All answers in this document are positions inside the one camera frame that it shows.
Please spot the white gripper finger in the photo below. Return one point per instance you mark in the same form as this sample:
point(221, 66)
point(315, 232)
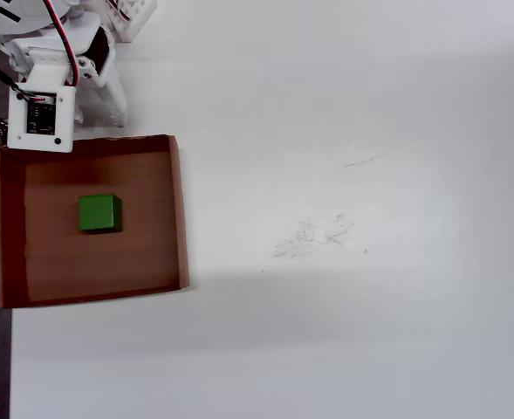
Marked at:
point(114, 98)
point(78, 115)

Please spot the green cube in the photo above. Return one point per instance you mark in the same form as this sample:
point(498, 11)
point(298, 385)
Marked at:
point(97, 214)

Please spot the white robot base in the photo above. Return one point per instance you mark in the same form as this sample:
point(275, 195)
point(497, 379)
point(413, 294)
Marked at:
point(134, 17)

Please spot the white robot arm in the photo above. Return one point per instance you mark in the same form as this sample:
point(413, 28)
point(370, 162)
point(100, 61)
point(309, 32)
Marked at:
point(29, 13)

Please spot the brown cardboard box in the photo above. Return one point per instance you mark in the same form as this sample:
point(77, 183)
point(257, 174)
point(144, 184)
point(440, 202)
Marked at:
point(143, 244)

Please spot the white camera mount with board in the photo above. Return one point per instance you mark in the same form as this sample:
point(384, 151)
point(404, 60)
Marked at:
point(18, 118)

